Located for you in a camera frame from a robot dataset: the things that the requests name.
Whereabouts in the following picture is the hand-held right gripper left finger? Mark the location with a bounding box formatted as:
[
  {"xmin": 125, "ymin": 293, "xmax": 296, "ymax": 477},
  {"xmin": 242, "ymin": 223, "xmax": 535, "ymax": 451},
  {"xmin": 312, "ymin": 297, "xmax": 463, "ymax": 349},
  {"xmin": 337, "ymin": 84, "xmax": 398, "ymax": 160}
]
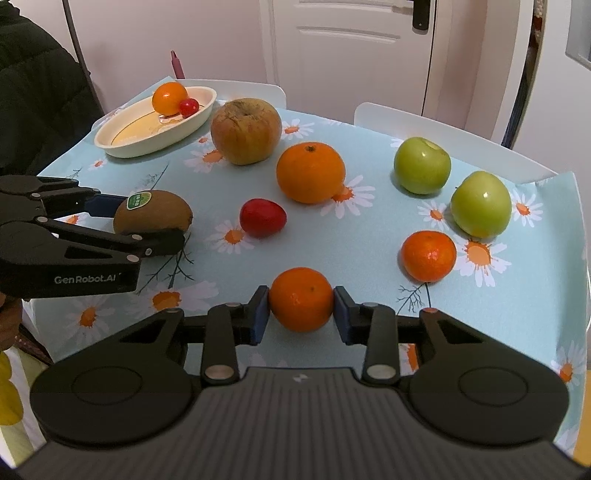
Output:
[{"xmin": 117, "ymin": 285, "xmax": 270, "ymax": 386}]

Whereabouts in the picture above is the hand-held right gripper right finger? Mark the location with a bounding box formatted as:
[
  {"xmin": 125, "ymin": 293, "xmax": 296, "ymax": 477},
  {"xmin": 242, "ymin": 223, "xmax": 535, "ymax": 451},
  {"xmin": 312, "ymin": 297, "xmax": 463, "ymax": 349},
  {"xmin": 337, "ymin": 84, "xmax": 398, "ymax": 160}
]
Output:
[{"xmin": 333, "ymin": 286, "xmax": 488, "ymax": 385}]

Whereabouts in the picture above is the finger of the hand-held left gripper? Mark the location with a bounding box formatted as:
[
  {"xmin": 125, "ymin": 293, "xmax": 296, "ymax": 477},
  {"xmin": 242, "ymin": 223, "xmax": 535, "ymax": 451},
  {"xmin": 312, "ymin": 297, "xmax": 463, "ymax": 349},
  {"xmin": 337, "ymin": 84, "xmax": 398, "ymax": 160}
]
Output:
[
  {"xmin": 28, "ymin": 218, "xmax": 186, "ymax": 265},
  {"xmin": 0, "ymin": 174, "xmax": 127, "ymax": 225}
]

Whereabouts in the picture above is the brown kiwi with green sticker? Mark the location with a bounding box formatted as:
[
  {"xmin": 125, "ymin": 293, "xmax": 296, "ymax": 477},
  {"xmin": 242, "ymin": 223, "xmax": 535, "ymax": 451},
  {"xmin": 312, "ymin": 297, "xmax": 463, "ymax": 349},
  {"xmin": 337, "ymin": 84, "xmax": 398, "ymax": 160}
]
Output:
[{"xmin": 113, "ymin": 189, "xmax": 194, "ymax": 235}]

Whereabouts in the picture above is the small orange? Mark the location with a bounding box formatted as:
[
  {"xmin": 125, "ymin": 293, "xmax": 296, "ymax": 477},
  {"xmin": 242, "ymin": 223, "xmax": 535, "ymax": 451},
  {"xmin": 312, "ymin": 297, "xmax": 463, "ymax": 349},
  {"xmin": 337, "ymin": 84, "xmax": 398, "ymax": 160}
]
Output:
[
  {"xmin": 269, "ymin": 268, "xmax": 334, "ymax": 334},
  {"xmin": 152, "ymin": 82, "xmax": 189, "ymax": 116},
  {"xmin": 401, "ymin": 230, "xmax": 457, "ymax": 283}
]

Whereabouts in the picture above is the white oval dish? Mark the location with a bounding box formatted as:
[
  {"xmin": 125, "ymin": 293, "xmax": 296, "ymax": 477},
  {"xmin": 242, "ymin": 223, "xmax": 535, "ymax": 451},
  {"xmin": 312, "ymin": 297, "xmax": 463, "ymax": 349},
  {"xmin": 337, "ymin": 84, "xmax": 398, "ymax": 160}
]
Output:
[{"xmin": 94, "ymin": 86, "xmax": 218, "ymax": 159}]

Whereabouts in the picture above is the brownish yellow apple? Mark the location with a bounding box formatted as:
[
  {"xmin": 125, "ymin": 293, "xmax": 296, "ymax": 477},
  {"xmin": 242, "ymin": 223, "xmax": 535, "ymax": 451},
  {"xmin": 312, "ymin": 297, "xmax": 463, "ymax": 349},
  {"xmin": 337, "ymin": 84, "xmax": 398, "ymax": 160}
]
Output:
[{"xmin": 211, "ymin": 98, "xmax": 283, "ymax": 166}]

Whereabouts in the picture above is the large orange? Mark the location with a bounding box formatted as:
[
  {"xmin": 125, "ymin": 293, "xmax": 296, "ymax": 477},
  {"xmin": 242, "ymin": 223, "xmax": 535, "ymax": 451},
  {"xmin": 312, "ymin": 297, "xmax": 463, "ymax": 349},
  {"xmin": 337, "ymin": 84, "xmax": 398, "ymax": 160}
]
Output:
[{"xmin": 276, "ymin": 142, "xmax": 346, "ymax": 205}]

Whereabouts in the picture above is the green apple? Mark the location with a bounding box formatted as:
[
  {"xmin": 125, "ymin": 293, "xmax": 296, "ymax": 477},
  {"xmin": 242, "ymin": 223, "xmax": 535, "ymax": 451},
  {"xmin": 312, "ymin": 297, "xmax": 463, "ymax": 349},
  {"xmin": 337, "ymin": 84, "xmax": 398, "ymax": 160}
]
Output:
[
  {"xmin": 450, "ymin": 171, "xmax": 513, "ymax": 239},
  {"xmin": 393, "ymin": 137, "xmax": 452, "ymax": 195}
]

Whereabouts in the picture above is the person's left hand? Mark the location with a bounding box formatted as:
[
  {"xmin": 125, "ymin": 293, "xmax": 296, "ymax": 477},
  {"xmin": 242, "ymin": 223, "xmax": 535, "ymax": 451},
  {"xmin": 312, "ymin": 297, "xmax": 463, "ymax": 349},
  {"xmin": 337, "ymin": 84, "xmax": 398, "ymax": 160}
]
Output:
[{"xmin": 0, "ymin": 291, "xmax": 24, "ymax": 352}]

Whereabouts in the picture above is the blue daisy print tablecloth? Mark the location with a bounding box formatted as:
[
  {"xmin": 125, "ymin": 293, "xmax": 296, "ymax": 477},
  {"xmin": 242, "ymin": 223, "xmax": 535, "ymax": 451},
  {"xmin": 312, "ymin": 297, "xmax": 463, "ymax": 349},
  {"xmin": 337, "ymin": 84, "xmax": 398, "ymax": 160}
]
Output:
[{"xmin": 22, "ymin": 78, "xmax": 588, "ymax": 455}]

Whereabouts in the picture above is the red plum tomato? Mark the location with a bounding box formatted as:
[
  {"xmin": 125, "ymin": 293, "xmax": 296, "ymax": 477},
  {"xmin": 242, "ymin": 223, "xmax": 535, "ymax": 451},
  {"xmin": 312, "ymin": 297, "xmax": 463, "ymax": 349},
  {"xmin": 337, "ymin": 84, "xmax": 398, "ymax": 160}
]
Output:
[{"xmin": 239, "ymin": 198, "xmax": 287, "ymax": 239}]

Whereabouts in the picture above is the yellow floral cloth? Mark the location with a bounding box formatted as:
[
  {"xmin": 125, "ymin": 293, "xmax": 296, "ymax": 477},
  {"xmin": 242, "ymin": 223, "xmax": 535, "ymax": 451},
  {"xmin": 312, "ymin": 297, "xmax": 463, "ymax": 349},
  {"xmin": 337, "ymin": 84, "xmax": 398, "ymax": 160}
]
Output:
[{"xmin": 0, "ymin": 346, "xmax": 51, "ymax": 467}]

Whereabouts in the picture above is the black padded jacket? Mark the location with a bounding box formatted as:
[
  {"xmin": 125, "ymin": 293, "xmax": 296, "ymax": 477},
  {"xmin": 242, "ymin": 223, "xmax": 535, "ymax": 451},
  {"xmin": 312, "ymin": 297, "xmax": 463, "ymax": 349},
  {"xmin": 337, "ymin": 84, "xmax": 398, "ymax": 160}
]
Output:
[{"xmin": 0, "ymin": 0, "xmax": 107, "ymax": 176}]

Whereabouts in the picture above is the grey metal pole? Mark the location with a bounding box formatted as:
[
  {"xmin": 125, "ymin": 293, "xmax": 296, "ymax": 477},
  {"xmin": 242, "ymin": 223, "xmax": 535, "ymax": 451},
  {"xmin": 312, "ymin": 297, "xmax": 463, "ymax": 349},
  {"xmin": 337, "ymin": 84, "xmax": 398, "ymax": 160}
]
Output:
[{"xmin": 69, "ymin": 0, "xmax": 106, "ymax": 114}]

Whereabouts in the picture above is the white chair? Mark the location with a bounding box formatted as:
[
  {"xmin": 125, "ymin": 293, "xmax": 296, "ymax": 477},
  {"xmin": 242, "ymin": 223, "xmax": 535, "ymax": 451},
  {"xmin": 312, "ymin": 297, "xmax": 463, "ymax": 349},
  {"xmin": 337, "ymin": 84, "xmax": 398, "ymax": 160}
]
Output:
[
  {"xmin": 178, "ymin": 78, "xmax": 287, "ymax": 109},
  {"xmin": 353, "ymin": 102, "xmax": 559, "ymax": 183}
]

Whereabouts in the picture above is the white panel door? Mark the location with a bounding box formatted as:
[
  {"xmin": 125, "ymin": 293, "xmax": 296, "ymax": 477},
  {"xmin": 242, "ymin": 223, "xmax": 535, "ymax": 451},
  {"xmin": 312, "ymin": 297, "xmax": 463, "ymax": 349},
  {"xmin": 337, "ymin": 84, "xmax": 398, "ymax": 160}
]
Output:
[{"xmin": 270, "ymin": 0, "xmax": 439, "ymax": 134}]

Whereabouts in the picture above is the grey framed panel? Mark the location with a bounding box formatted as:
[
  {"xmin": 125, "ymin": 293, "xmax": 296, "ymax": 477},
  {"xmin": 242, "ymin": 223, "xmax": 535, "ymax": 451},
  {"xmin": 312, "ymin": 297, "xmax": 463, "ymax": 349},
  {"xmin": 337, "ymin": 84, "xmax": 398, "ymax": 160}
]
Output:
[{"xmin": 566, "ymin": 0, "xmax": 591, "ymax": 71}]

